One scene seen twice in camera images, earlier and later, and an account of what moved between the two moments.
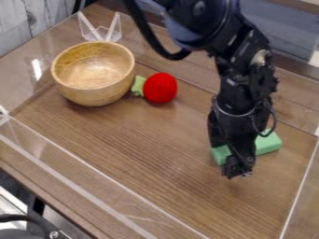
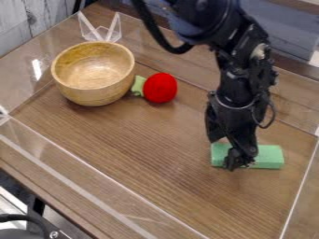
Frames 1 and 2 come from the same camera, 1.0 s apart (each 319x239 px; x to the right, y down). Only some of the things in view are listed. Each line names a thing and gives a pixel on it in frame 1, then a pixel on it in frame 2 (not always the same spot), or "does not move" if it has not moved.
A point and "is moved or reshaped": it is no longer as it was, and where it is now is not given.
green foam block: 267,143 is moved or reshaped
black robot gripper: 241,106 does not move
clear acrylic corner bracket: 101,34 does not move
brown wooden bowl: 93,72 does not move
